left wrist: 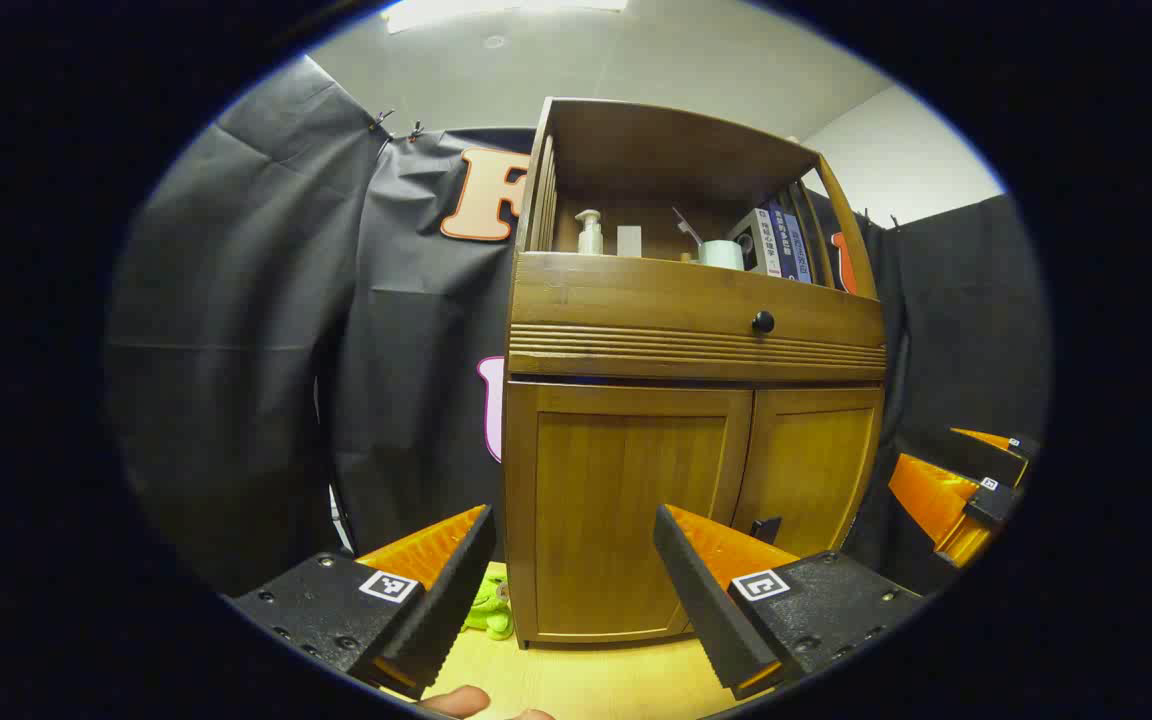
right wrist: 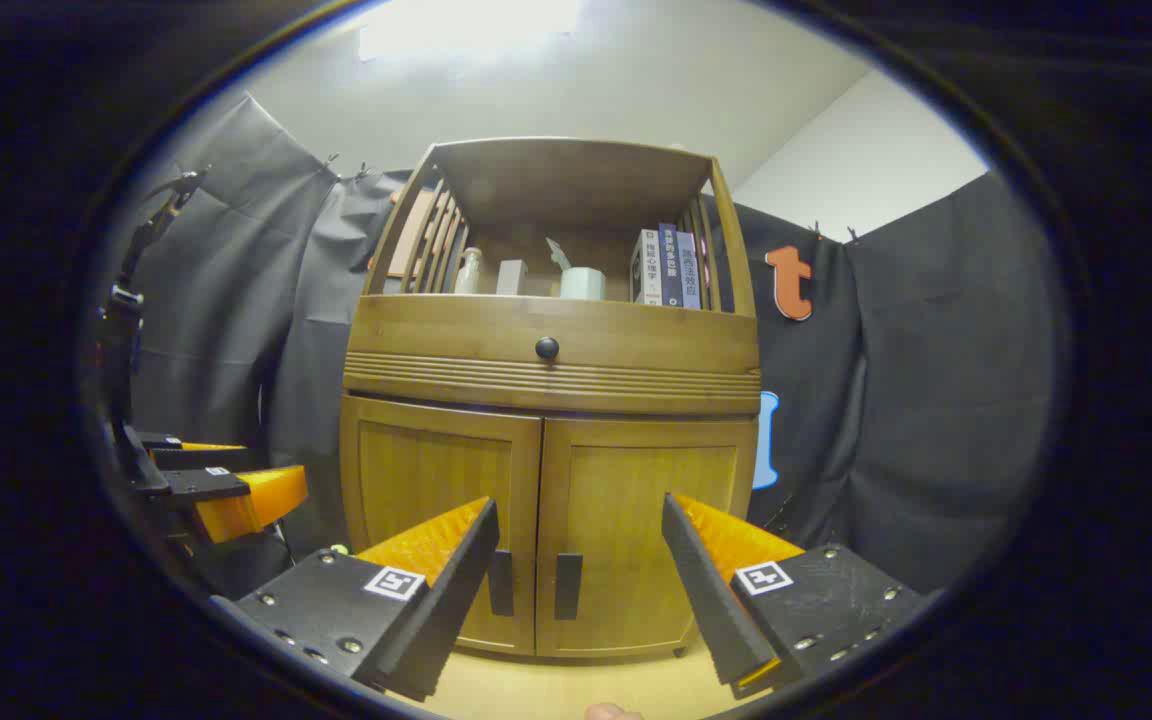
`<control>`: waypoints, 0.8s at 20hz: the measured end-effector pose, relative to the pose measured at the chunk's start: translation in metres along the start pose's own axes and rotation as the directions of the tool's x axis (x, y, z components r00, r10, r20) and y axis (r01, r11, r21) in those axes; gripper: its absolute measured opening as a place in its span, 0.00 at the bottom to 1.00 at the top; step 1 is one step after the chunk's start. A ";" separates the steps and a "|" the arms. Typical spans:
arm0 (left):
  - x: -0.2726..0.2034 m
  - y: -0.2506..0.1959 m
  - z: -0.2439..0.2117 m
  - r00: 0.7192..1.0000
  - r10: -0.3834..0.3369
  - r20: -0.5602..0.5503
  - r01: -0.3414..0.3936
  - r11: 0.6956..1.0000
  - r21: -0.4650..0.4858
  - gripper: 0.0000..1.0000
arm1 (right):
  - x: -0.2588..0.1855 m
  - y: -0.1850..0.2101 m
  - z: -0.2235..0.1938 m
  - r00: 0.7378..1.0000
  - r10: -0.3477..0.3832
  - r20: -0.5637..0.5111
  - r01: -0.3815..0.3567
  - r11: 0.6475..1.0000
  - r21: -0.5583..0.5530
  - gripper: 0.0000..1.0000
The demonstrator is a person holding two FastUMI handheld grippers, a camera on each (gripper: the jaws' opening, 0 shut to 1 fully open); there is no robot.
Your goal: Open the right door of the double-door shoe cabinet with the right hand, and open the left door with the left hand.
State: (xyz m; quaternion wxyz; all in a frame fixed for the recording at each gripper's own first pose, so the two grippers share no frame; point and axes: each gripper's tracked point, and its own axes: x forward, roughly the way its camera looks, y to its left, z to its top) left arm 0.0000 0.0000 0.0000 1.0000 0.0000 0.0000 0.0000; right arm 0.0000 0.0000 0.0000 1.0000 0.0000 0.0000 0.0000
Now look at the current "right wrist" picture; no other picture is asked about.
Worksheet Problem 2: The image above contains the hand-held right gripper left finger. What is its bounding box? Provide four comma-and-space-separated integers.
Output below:
211, 497, 500, 703

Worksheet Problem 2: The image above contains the wooden double-door shoe cabinet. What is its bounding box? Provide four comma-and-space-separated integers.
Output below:
339, 137, 763, 661

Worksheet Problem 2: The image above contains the wooden cabinet door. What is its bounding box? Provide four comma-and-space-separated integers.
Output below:
341, 395, 544, 656
536, 417, 759, 661

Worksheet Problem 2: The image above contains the light blue book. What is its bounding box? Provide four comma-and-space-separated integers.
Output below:
676, 231, 703, 310

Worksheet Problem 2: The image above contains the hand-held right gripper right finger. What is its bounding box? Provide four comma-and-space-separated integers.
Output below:
662, 492, 927, 701

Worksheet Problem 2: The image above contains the black backdrop cloth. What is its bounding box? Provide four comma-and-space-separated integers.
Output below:
126, 92, 1072, 601

